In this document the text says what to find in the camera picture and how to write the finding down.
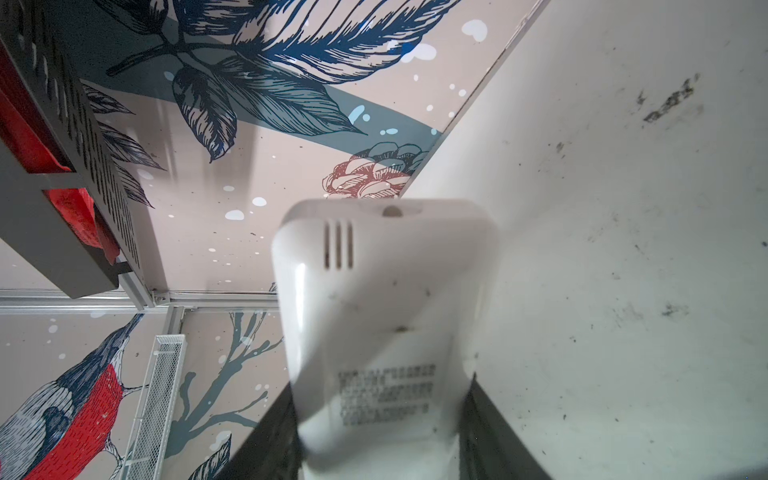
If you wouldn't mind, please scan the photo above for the Chuba cassava chips bag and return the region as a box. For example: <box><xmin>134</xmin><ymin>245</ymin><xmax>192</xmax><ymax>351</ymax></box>
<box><xmin>1</xmin><ymin>49</ymin><xmax>120</xmax><ymax>265</ymax></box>

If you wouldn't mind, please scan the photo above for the black wall basket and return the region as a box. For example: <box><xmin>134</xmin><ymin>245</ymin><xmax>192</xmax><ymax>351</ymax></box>
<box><xmin>1</xmin><ymin>1</ymin><xmax>144</xmax><ymax>298</ymax></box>

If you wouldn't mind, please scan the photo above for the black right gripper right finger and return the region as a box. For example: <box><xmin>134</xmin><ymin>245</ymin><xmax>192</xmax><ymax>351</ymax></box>
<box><xmin>458</xmin><ymin>376</ymin><xmax>552</xmax><ymax>480</ymax></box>

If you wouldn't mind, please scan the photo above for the white remote control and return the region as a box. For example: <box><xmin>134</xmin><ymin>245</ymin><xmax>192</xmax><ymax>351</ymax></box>
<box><xmin>272</xmin><ymin>199</ymin><xmax>498</xmax><ymax>479</ymax></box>

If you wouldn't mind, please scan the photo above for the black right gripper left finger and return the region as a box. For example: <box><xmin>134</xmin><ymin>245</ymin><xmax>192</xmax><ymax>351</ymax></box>
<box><xmin>215</xmin><ymin>383</ymin><xmax>300</xmax><ymax>480</ymax></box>

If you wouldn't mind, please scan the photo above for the white wire mesh basket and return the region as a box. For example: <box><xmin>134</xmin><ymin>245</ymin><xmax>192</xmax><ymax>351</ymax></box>
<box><xmin>118</xmin><ymin>334</ymin><xmax>186</xmax><ymax>480</ymax></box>

